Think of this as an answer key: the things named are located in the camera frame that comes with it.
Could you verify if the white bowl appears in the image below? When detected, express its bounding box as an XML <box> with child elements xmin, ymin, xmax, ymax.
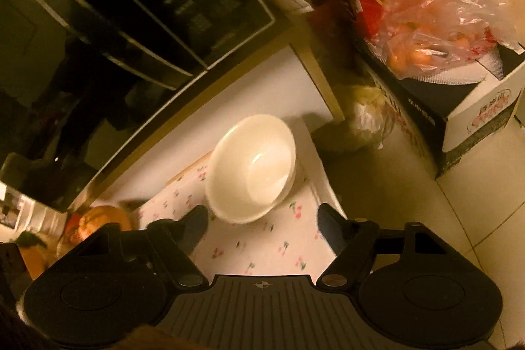
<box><xmin>205</xmin><ymin>114</ymin><xmax>297</xmax><ymax>211</ymax></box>

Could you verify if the plastic bag of oranges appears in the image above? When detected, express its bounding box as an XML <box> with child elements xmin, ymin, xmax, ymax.
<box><xmin>372</xmin><ymin>0</ymin><xmax>522</xmax><ymax>81</ymax></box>

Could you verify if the crumpled pale plastic bag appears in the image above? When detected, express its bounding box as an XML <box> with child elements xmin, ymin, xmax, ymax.
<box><xmin>318</xmin><ymin>85</ymin><xmax>395</xmax><ymax>152</ymax></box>

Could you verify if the black microwave oven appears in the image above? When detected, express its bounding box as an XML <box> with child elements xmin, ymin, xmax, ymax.
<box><xmin>0</xmin><ymin>0</ymin><xmax>306</xmax><ymax>215</ymax></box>

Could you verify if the large orange citrus fruit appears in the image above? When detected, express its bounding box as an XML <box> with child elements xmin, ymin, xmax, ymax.
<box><xmin>61</xmin><ymin>204</ymin><xmax>134</xmax><ymax>248</ymax></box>

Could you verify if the cherry print tablecloth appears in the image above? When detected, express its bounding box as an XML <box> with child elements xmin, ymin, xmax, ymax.
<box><xmin>137</xmin><ymin>153</ymin><xmax>343</xmax><ymax>278</ymax></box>

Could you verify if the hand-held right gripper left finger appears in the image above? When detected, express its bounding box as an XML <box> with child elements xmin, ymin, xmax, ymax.
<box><xmin>74</xmin><ymin>204</ymin><xmax>210</xmax><ymax>289</ymax></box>

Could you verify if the white printed cardboard box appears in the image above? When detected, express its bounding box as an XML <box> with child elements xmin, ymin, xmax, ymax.
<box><xmin>361</xmin><ymin>34</ymin><xmax>525</xmax><ymax>179</ymax></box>

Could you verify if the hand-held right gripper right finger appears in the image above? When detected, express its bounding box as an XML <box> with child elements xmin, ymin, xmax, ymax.
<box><xmin>316</xmin><ymin>203</ymin><xmax>450</xmax><ymax>288</ymax></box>

